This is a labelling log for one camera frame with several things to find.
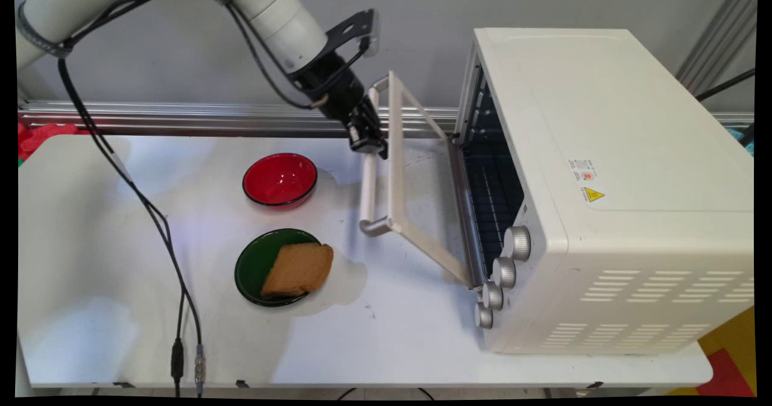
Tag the silver oven knob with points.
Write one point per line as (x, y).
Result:
(504, 272)
(518, 243)
(484, 315)
(493, 295)

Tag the cream white toaster oven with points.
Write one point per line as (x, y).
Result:
(633, 122)

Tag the yellow foam floor tile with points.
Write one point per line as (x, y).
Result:
(733, 333)

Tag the slanted aluminium profile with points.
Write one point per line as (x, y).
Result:
(718, 38)

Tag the brown bread slice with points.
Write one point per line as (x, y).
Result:
(298, 270)

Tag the red cloth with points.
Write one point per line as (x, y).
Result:
(37, 137)

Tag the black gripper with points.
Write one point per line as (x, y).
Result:
(335, 89)

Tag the teal background object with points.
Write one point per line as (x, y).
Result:
(737, 137)

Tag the red foam floor tile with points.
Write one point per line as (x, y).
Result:
(730, 376)

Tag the white oven label sticker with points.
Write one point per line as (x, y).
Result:
(582, 171)

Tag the yellow triangle warning sticker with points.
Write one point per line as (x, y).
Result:
(593, 195)

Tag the dark green plate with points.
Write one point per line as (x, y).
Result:
(256, 267)

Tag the small grey wrist camera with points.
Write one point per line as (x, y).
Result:
(372, 35)

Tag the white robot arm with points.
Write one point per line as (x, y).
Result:
(277, 14)

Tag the red bowl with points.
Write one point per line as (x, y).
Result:
(279, 180)

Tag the horizontal aluminium rail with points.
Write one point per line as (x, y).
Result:
(181, 116)

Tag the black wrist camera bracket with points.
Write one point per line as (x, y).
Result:
(347, 29)

